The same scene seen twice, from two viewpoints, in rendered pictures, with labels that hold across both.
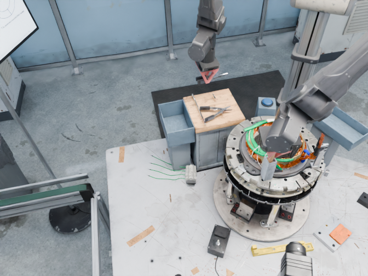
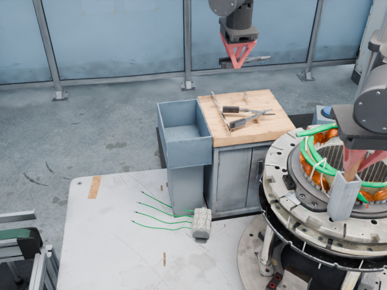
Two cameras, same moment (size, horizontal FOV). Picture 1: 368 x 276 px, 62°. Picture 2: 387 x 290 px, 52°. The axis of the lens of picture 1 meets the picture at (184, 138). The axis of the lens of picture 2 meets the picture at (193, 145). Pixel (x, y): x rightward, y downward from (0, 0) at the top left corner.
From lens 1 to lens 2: 0.31 m
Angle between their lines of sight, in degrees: 10
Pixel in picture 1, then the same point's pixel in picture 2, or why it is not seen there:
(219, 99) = (254, 102)
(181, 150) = (188, 179)
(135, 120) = (130, 163)
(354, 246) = not seen: outside the picture
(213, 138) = (242, 160)
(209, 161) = (233, 203)
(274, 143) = (373, 109)
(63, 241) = not seen: outside the picture
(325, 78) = not seen: outside the picture
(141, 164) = (123, 203)
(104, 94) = (91, 126)
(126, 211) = (87, 276)
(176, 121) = (184, 134)
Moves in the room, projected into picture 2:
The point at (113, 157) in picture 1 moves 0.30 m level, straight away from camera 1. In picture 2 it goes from (80, 191) to (69, 133)
